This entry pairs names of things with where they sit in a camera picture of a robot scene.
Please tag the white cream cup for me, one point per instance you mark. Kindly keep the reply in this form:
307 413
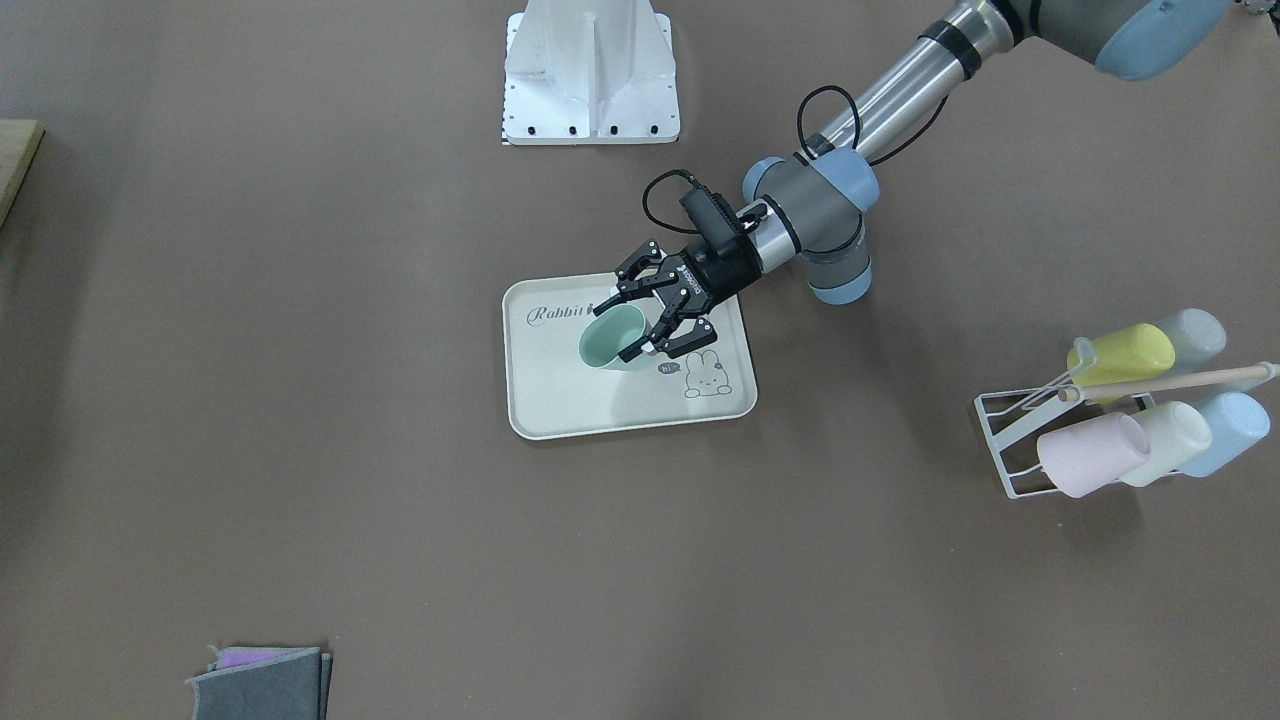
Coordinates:
1177 432

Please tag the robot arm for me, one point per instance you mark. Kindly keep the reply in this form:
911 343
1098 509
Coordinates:
813 205

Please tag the pink cup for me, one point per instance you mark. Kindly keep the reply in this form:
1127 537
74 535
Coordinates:
1090 454

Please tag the bamboo cutting board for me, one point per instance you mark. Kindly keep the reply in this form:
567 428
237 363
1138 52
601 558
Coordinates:
19 143

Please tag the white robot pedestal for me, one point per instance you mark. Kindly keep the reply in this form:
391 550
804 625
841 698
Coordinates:
589 73

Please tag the white wire cup rack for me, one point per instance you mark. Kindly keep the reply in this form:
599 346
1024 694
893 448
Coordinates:
1006 418

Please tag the yellow-green cup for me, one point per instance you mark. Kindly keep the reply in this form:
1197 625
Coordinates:
1141 351

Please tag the light blue cup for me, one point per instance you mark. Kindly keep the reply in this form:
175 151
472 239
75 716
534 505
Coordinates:
1237 422

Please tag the wooden rack handle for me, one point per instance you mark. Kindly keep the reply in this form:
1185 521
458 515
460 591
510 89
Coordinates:
1242 378

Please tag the pale grey-blue cup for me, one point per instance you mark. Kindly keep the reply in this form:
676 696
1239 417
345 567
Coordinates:
1196 336

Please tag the folded grey cloth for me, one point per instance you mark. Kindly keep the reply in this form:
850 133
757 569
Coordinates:
263 683

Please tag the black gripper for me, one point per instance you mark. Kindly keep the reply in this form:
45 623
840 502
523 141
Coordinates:
718 273

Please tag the sage green cup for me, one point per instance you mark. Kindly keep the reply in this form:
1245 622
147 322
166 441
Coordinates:
612 332

